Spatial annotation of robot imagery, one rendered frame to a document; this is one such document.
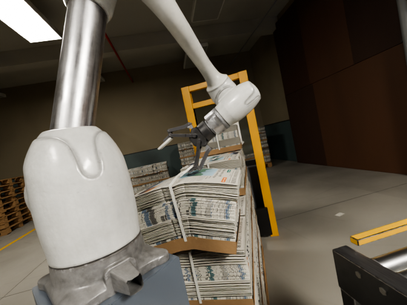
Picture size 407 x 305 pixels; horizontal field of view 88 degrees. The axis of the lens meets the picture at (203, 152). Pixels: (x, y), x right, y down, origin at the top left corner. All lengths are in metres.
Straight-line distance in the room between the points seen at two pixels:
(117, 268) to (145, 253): 0.06
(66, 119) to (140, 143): 7.25
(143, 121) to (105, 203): 7.53
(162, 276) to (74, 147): 0.26
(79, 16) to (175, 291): 0.69
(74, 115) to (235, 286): 0.72
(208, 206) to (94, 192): 0.41
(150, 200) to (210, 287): 0.37
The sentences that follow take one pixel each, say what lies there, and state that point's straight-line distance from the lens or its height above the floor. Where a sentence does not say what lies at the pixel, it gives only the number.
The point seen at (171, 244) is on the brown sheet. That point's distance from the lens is 0.78.
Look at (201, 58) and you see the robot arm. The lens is 0.81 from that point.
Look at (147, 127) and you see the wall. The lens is 7.84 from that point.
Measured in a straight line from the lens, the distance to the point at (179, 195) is 0.71.
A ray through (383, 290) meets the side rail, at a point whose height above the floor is 0.78.
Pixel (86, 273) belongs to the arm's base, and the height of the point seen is 1.04.
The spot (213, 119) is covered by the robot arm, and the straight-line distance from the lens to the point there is 0.75.
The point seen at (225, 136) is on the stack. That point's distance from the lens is 1.86.
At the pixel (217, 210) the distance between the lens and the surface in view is 0.69.
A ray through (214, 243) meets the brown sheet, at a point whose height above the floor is 0.87.
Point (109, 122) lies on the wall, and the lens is 8.08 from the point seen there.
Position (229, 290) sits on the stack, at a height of 0.68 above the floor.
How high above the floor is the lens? 1.20
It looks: 3 degrees down
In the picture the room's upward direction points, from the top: 12 degrees counter-clockwise
